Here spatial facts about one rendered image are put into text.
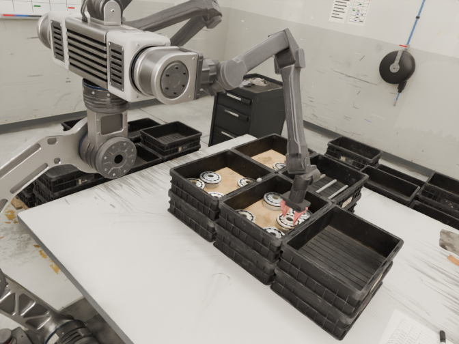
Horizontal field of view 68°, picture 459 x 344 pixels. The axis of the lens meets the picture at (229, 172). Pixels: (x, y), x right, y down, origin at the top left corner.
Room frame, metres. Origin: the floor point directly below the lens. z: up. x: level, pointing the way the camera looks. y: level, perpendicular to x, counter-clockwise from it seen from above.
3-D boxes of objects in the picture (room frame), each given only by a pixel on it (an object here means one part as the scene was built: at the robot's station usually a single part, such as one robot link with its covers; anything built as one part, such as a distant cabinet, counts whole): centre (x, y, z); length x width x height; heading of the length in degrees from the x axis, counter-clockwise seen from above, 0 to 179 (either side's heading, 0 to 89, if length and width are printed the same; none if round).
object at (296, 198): (1.13, -0.27, 1.00); 0.10 x 0.07 x 0.07; 51
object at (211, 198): (1.35, 0.02, 0.92); 0.40 x 0.30 x 0.02; 142
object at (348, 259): (0.98, -0.45, 0.87); 0.40 x 0.30 x 0.11; 142
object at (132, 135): (2.69, 0.82, 0.31); 0.40 x 0.30 x 0.34; 144
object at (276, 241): (1.17, -0.21, 0.92); 0.40 x 0.30 x 0.02; 142
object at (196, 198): (1.35, 0.02, 0.87); 0.40 x 0.30 x 0.11; 142
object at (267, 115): (3.19, -0.11, 0.45); 0.60 x 0.45 x 0.90; 144
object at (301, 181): (1.13, -0.27, 1.06); 0.07 x 0.06 x 0.07; 143
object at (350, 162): (2.77, -1.03, 0.37); 0.40 x 0.30 x 0.45; 54
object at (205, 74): (0.92, 0.13, 1.45); 0.09 x 0.08 x 0.12; 54
